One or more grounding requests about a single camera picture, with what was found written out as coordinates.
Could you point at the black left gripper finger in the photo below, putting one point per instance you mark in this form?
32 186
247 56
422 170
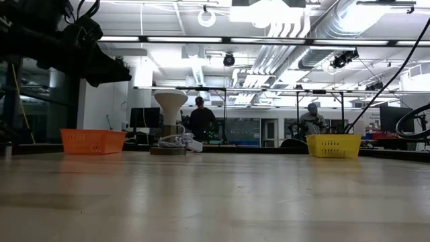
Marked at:
107 67
107 83

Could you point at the black computer monitor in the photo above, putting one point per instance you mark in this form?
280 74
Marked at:
389 117
144 117

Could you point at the orange plastic basket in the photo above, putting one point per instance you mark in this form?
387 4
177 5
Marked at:
92 141

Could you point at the white bulb lamp brass base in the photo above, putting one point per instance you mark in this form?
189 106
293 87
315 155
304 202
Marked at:
170 101

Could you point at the person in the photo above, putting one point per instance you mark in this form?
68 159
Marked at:
312 121
201 122

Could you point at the white glass door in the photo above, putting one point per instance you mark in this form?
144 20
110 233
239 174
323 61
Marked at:
269 134

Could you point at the black curved chair back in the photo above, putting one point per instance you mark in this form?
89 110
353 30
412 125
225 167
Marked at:
292 144

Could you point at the yellow plastic basket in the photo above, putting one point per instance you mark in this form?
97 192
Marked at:
334 146

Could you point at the red storage box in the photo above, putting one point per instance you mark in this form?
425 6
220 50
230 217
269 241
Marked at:
383 135

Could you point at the black ceiling camera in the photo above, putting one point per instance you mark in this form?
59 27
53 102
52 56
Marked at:
119 61
342 58

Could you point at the black overhead camera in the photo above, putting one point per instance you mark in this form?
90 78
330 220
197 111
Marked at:
229 60

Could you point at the black aluminium rig frame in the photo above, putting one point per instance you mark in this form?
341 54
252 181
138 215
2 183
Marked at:
268 41

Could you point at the silver ventilation duct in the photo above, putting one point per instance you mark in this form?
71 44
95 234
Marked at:
336 23

